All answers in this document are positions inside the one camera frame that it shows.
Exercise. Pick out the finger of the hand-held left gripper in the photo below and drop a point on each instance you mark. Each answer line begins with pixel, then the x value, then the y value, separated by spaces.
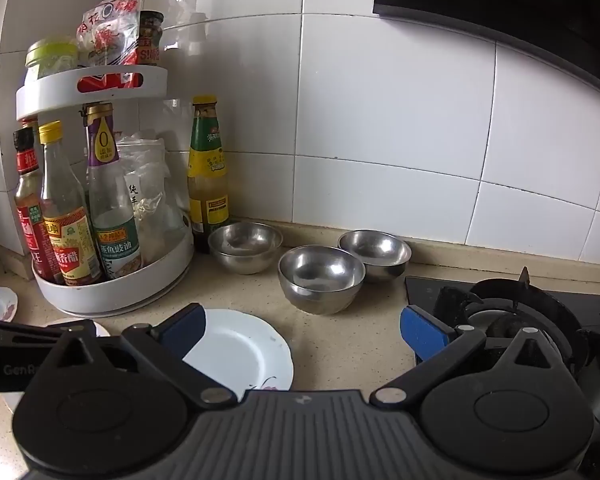
pixel 20 331

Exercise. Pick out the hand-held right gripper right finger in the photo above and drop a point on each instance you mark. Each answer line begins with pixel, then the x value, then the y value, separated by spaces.
pixel 422 332

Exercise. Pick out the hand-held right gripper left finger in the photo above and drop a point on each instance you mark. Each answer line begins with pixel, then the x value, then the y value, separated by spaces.
pixel 187 327

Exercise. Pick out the white floral plate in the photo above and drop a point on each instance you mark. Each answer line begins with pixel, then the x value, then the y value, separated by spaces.
pixel 230 350

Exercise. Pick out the steel bowl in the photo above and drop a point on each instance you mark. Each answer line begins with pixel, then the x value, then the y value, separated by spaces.
pixel 375 255
pixel 320 280
pixel 245 247

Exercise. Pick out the black gas stove burner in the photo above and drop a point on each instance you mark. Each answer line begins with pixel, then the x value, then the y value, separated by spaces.
pixel 420 287

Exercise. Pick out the white round container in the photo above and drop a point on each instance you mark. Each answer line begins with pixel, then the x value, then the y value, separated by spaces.
pixel 110 300

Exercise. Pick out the yellow cap vinegar bottle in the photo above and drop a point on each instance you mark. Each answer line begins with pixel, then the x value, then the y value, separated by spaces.
pixel 67 245

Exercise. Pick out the red label sauce bottle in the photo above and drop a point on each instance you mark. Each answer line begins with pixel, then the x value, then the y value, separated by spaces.
pixel 30 230

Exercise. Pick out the purple label sauce bottle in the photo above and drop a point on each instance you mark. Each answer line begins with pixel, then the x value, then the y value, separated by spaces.
pixel 117 250

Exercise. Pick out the black burner pan support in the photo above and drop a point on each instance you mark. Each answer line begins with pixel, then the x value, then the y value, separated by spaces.
pixel 555 310

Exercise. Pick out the clear plastic bag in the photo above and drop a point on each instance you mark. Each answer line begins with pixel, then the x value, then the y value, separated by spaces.
pixel 152 180

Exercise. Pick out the green yellow label bottle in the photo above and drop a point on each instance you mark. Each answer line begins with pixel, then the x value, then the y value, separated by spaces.
pixel 207 160

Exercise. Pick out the red cap bottle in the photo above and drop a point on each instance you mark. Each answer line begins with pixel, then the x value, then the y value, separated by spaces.
pixel 30 122

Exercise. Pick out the green lid jar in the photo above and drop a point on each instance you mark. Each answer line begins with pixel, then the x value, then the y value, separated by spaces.
pixel 50 55

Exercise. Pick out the dark jar red label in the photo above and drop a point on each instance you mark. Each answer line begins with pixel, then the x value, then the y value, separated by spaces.
pixel 150 50

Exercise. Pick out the red white snack packet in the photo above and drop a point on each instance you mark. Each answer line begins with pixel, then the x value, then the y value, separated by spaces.
pixel 110 30

